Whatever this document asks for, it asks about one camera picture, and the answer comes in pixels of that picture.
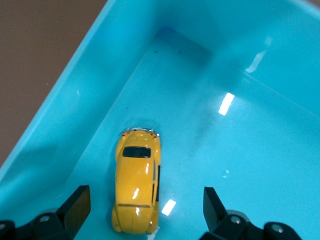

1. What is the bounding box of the yellow beetle toy car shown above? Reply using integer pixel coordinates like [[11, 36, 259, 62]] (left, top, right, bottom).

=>
[[111, 127, 161, 235]]

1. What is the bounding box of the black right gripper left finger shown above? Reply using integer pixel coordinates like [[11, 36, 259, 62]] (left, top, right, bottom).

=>
[[0, 184, 91, 240]]

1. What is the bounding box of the turquoise plastic bin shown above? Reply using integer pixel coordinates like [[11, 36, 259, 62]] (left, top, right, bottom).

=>
[[0, 0, 320, 240]]

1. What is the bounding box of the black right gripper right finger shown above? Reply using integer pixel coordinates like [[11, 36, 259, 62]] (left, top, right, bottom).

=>
[[199, 186, 303, 240]]

